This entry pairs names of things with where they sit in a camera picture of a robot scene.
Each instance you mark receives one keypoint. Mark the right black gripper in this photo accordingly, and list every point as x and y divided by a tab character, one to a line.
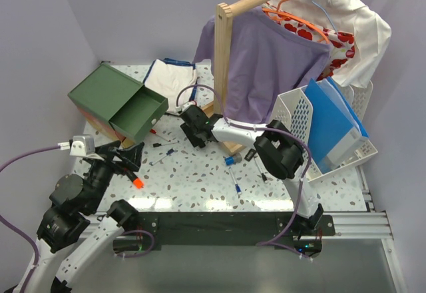
194	142

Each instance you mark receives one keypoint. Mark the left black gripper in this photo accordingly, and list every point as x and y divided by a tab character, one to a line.
117	156

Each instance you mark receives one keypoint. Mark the green drawer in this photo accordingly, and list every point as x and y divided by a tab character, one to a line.
139	114

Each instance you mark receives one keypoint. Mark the orange cap highlighter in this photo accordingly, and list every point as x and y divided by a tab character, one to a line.
133	177

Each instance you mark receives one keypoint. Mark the pink cap highlighter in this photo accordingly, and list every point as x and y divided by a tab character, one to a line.
250	155

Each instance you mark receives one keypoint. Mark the green drawer box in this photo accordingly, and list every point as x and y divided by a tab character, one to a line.
104	92

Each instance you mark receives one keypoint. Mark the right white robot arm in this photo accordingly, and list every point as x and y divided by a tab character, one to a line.
281	154

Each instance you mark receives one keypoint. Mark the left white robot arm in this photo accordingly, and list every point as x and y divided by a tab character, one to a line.
56	263

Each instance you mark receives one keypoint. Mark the yellow drawer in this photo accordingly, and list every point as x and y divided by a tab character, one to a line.
126	143

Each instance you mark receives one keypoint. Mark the blue cap whiteboard pen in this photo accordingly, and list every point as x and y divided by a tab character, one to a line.
166	154

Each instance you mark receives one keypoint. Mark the black cap whiteboard pen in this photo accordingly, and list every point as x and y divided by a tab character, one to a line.
156	145

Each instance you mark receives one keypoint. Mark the red cap whiteboard pen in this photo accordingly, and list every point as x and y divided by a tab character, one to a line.
159	135

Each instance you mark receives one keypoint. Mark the blue grey cylinder cap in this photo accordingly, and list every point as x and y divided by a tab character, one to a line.
234	159

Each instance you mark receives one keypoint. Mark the blue pen near front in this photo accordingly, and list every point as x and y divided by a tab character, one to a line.
238	190

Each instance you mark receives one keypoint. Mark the folded white cloth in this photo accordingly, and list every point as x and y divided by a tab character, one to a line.
173	83

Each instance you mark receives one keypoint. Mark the black pen near holder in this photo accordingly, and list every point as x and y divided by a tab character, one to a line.
262	174

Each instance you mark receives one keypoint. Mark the white perforated file holder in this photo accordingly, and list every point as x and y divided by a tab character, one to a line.
295	111

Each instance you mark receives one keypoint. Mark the purple t-shirt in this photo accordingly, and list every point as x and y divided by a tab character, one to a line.
266	60

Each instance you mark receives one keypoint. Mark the wooden clothes rack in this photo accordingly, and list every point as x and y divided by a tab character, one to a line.
224	17

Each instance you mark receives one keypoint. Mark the blue folder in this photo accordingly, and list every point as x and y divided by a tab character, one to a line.
336	131

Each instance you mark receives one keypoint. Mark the orange hanger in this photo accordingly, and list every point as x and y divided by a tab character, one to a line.
277	15

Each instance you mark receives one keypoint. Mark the red floral white garment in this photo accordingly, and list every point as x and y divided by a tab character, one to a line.
342	44

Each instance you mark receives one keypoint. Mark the white shirt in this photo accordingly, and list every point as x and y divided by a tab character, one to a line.
372	36

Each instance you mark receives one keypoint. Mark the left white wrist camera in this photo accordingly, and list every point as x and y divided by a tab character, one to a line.
82	146

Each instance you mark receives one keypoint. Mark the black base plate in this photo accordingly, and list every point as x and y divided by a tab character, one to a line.
225	228

